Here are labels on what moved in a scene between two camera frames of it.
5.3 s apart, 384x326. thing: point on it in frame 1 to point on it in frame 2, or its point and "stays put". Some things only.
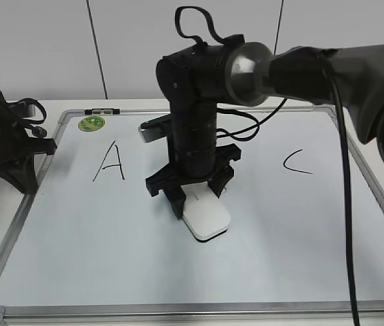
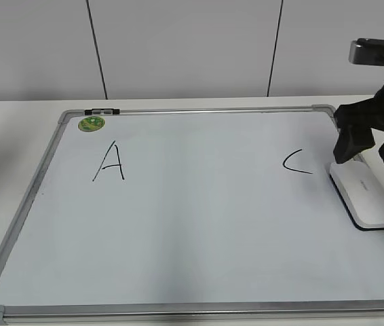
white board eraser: [205, 215] to [361, 196]
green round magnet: [91, 123] stays put
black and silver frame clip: [102, 111] stays put
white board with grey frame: [96, 246] stays put
